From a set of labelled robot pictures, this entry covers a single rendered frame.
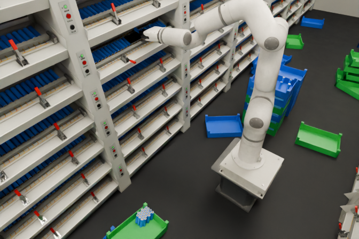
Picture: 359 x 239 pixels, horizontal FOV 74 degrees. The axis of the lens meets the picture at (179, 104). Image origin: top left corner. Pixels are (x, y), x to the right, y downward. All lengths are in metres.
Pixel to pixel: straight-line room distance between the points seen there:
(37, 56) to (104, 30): 0.30
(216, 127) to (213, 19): 1.24
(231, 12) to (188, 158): 1.21
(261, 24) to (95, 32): 0.69
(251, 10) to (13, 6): 0.82
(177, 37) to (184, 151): 1.06
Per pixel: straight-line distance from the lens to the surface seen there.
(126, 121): 1.50
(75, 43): 1.08
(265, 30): 1.00
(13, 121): 1.12
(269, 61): 1.12
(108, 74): 1.22
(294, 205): 1.85
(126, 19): 1.23
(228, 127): 2.15
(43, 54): 1.06
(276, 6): 3.26
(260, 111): 1.18
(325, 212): 1.91
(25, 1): 0.98
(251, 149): 1.39
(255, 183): 1.42
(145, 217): 1.61
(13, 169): 1.24
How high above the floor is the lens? 1.54
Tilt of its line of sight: 41 degrees down
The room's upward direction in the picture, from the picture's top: 3 degrees counter-clockwise
